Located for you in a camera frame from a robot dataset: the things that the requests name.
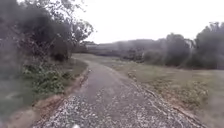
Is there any thicket of trees and bushes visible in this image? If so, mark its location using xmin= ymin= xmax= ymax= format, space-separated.
xmin=0 ymin=0 xmax=96 ymax=81

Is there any row of trees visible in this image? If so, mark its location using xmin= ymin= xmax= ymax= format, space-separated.
xmin=81 ymin=21 xmax=224 ymax=70

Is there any grass verge with weeds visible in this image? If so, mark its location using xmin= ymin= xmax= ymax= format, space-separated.
xmin=0 ymin=58 xmax=90 ymax=128

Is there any grey gravel path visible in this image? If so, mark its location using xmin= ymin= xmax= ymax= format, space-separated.
xmin=31 ymin=56 xmax=204 ymax=128

